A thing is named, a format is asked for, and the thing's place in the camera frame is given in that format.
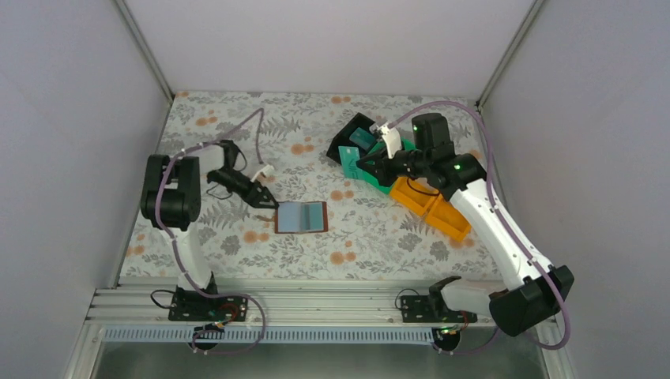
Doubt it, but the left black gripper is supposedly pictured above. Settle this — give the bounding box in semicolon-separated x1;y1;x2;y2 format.
207;168;277;208

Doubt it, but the teal credit card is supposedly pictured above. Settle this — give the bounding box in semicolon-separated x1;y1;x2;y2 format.
338;146;364;180

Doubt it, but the brown leather card holder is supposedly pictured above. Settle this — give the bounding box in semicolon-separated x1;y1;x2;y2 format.
257;201;329;235

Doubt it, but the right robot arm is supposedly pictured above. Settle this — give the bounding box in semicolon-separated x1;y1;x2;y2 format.
356;113;574;336

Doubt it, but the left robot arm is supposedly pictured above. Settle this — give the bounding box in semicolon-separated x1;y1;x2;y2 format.
140;140;278;320

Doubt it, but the teal item in black bin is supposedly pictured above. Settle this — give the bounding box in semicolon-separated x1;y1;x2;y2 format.
349;128;376;151

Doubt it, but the floral table mat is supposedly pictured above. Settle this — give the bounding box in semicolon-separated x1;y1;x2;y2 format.
122;91;517;282

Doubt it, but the green storage bin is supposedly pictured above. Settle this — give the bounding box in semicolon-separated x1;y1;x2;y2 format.
356;138;417;192

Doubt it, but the black storage bin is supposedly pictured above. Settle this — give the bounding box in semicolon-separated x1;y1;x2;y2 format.
326;113;378;164

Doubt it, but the orange storage bin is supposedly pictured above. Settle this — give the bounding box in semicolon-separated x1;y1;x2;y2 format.
390;177;471;242

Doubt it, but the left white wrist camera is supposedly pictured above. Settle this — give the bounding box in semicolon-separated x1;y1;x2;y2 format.
251;164;275;183

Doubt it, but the aluminium rail frame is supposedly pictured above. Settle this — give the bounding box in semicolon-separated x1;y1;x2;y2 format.
85;277;495;347

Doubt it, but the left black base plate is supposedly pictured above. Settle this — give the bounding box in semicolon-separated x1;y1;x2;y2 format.
167;292;248;323

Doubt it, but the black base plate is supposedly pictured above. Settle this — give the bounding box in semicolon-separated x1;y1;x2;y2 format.
167;292;248;323
399;295;478;324

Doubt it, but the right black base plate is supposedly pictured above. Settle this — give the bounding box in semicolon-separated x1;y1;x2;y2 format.
399;295;478;324

